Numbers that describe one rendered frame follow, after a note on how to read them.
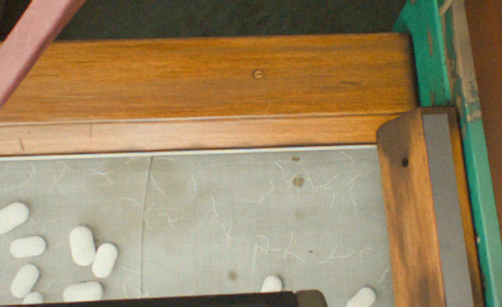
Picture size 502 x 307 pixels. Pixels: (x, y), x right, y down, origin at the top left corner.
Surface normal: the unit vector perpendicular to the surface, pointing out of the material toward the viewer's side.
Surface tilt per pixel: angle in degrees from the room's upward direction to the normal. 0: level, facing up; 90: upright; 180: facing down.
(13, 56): 22
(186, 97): 0
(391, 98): 0
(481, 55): 90
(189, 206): 0
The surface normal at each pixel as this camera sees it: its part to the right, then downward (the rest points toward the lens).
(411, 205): -0.90, -0.07
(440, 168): 0.05, -0.28
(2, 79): 0.36, -0.05
